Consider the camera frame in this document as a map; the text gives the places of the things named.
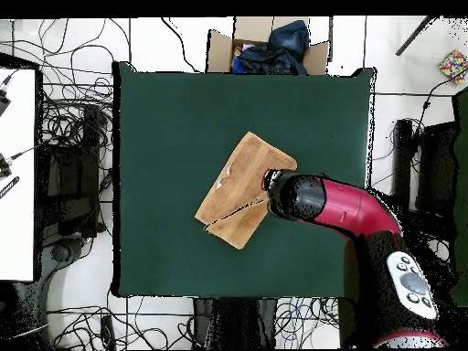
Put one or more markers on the black ridged strip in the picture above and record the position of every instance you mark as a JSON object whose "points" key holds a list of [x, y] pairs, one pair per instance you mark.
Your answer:
{"points": [[9, 187]]}

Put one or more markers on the black pedestal foot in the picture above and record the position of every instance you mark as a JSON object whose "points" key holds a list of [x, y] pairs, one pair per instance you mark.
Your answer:
{"points": [[62, 253]]}

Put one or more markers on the grey metal rod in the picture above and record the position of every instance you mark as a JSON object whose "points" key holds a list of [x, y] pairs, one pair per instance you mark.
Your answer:
{"points": [[415, 36]]}

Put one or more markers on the brown cardboard box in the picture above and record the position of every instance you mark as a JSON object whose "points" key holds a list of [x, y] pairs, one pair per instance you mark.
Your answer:
{"points": [[219, 51]]}

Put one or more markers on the dark green side cloth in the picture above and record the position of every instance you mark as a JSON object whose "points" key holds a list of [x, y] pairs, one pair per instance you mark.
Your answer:
{"points": [[462, 146]]}

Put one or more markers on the black desk device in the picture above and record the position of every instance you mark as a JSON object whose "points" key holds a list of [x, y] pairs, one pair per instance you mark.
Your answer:
{"points": [[3, 168], [3, 102]]}

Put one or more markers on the dark green table cloth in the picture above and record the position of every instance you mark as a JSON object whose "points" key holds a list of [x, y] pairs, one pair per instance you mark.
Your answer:
{"points": [[164, 128]]}

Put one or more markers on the orange terry towel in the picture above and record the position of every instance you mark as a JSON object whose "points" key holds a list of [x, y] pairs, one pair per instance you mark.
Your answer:
{"points": [[241, 182]]}

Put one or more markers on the dark blue clothing pile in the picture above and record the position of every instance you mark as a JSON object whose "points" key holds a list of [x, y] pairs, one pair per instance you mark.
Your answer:
{"points": [[285, 40]]}

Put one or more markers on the white desk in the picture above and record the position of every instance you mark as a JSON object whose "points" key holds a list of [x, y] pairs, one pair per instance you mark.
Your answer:
{"points": [[18, 219]]}

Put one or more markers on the black frame stand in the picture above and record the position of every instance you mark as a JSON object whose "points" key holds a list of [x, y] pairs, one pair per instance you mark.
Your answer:
{"points": [[91, 128], [402, 164]]}

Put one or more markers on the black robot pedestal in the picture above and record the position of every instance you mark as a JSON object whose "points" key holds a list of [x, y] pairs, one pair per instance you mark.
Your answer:
{"points": [[234, 321]]}

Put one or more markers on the multicoloured patterned item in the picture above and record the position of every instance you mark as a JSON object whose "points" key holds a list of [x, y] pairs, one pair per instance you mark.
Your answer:
{"points": [[453, 64]]}

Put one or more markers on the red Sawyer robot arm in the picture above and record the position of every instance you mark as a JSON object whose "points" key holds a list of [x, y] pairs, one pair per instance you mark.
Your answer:
{"points": [[347, 208]]}

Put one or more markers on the black power strip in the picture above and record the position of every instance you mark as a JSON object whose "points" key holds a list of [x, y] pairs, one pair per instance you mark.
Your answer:
{"points": [[108, 332]]}

